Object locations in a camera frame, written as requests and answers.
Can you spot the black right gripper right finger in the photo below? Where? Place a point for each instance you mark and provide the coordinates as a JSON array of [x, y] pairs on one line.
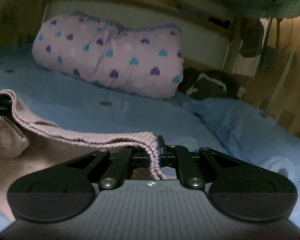
[[179, 158]]

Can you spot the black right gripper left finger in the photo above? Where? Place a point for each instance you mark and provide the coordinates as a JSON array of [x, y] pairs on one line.
[[123, 163]]

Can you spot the pink knitted sweater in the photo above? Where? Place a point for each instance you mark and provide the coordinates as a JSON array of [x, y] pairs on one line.
[[29, 143]]

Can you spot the blue dandelion bed sheet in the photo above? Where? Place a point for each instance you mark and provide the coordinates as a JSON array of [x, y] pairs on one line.
[[82, 107]]

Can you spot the blue dandelion pillow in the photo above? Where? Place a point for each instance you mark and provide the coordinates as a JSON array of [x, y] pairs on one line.
[[250, 135]]

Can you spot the black and white garment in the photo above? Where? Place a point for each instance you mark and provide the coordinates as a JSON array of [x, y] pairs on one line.
[[210, 84]]

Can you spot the pink heart-print pillow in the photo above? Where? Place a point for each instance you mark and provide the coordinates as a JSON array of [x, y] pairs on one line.
[[145, 61]]

